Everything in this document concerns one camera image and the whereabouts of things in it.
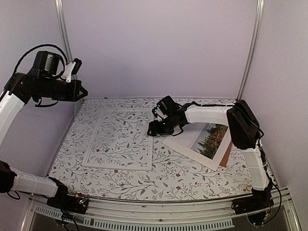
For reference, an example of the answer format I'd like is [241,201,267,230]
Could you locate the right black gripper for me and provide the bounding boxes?
[147,115,176,137]

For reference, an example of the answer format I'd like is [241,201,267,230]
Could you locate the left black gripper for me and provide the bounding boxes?
[35,76,88,101]

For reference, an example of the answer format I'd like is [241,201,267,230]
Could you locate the white mat board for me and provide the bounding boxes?
[163,123,231,170]

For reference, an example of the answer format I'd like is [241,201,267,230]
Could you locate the white picture frame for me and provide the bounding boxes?
[82,108,154,171]

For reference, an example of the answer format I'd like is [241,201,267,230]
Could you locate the landscape photo print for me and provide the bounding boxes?
[191,123,228,159]

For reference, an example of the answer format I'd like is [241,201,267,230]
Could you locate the brown frame backing board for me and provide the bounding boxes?
[219,142,232,167]

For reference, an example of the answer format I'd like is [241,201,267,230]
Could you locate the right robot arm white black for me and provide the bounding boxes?
[147,96,273,210]

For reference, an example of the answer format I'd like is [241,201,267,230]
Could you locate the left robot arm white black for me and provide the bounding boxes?
[0,51,88,209]

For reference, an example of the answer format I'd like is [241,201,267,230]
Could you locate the floral patterned table mat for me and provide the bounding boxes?
[49,98,252,201]

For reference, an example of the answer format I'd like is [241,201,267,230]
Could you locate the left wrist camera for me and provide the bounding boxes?
[60,58,82,83]

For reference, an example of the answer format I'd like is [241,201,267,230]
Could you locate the left aluminium corner post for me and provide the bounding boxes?
[54,0,73,62]

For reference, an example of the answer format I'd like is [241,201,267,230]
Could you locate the aluminium corner post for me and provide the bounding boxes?
[236,0,265,100]
[54,0,73,62]

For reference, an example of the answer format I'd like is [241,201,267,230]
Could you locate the front aluminium rail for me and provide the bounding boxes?
[21,188,302,231]

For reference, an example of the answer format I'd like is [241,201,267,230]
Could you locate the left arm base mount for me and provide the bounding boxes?
[47,191,89,215]

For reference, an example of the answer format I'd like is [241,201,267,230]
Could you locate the left black cable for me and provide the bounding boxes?
[60,206,80,231]

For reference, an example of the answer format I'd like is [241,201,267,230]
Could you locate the black cable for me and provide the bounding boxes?
[60,206,80,231]
[262,178,282,223]

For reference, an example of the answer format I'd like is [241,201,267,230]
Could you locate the right black cable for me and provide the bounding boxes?
[262,178,282,223]

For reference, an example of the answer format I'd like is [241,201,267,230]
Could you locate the right aluminium corner post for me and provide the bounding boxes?
[236,0,265,100]

